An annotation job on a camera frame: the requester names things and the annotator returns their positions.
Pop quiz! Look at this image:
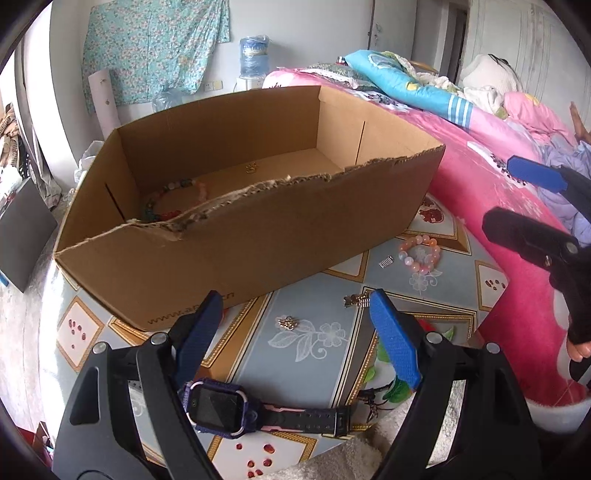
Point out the black cabinet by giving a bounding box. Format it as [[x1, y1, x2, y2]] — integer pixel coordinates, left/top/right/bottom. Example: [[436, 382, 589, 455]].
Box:
[[0, 178, 58, 292]]

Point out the white paper roll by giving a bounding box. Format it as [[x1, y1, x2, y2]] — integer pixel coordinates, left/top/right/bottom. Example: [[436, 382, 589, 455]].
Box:
[[88, 68, 123, 139]]

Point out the white fuzzy towel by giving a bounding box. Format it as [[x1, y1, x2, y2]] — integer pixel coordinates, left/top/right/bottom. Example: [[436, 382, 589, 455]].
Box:
[[277, 425, 407, 480]]

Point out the white cloth pile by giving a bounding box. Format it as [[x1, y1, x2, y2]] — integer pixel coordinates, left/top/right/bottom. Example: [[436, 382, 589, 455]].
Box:
[[462, 53, 525, 116]]

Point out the colourful glass bead bracelet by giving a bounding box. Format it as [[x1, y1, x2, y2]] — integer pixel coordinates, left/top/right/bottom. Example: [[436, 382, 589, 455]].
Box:
[[141, 178, 211, 222]]

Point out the brown cardboard box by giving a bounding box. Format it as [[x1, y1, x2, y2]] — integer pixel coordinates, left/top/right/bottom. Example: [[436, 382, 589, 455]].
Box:
[[53, 84, 446, 332]]

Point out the clear plastic bottle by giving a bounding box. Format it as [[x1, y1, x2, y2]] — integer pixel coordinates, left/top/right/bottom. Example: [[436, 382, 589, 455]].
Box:
[[152, 88, 185, 112]]

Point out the white wardrobe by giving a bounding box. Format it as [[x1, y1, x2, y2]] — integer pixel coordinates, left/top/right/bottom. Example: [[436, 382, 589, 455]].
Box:
[[462, 0, 591, 116]]

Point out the grey lace cloth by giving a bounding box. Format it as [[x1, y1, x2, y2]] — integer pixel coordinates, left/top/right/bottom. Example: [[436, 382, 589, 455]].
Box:
[[295, 62, 393, 104]]

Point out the blue striped pillow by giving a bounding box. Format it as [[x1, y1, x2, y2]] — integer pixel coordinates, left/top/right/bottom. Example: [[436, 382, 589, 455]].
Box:
[[344, 50, 476, 125]]

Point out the purple smartwatch with black strap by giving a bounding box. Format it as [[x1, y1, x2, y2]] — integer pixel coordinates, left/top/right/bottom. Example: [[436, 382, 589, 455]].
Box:
[[178, 377, 358, 439]]

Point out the pink pillow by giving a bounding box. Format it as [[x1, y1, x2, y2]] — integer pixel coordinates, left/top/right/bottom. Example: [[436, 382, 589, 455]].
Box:
[[503, 91, 578, 144]]

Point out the pink bead bracelet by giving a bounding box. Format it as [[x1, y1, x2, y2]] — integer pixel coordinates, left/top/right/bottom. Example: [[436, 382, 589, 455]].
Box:
[[398, 234, 441, 273]]

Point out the pink printed blanket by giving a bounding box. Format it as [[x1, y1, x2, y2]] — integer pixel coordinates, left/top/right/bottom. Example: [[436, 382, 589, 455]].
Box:
[[263, 67, 591, 407]]

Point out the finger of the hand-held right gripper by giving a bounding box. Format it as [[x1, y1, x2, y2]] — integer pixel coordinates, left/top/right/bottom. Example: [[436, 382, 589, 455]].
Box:
[[505, 156, 591, 204], [482, 207, 591, 296]]

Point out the white plastic bag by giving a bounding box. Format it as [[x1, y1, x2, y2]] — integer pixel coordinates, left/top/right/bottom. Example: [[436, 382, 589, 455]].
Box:
[[74, 138, 107, 183]]

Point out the white door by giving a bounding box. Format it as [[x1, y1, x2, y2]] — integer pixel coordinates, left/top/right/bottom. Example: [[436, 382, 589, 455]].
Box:
[[369, 0, 419, 65]]

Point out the fruit print tablecloth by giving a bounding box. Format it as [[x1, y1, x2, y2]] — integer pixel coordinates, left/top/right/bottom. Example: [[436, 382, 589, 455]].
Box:
[[39, 191, 511, 476]]

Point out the blue water bottle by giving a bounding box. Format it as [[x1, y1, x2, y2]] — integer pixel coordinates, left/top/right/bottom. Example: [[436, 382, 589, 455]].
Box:
[[239, 34, 271, 79]]

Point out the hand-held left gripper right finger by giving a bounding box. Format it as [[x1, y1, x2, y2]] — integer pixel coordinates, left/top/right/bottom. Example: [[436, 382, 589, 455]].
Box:
[[368, 288, 539, 480]]

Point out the lilac cloth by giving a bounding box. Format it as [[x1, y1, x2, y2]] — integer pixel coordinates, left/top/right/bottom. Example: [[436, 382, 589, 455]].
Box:
[[538, 141, 591, 232]]

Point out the teal floral wall cloth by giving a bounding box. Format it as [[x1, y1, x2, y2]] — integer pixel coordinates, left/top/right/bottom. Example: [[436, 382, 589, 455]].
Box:
[[82, 0, 230, 108]]

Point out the pile of clothes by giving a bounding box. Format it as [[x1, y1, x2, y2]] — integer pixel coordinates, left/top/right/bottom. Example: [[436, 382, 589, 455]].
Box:
[[0, 104, 28, 176]]

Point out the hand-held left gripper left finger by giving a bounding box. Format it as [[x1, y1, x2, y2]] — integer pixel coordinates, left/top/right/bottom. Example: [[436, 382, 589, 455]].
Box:
[[54, 290, 225, 480]]

